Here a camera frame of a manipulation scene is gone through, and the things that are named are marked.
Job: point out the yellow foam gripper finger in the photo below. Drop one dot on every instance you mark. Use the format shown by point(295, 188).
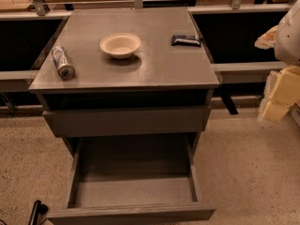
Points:
point(267, 40)
point(281, 92)

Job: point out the black object at floor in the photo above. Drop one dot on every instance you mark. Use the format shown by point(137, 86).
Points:
point(39, 210)

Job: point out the closed grey top drawer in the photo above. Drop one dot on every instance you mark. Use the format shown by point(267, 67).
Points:
point(133, 121)

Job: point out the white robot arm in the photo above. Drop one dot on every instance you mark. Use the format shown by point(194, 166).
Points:
point(287, 43)

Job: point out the silver blue redbull can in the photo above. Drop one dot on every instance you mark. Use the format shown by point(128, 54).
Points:
point(62, 63)

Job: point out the beige paper bowl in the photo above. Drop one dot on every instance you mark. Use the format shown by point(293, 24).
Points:
point(120, 45)

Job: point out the metal frame rail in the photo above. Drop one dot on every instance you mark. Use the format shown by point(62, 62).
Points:
point(18, 16)

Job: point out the grey drawer cabinet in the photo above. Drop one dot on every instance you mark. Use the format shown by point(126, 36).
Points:
point(158, 74)

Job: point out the open grey middle drawer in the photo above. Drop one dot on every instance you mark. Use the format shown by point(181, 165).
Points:
point(132, 180)

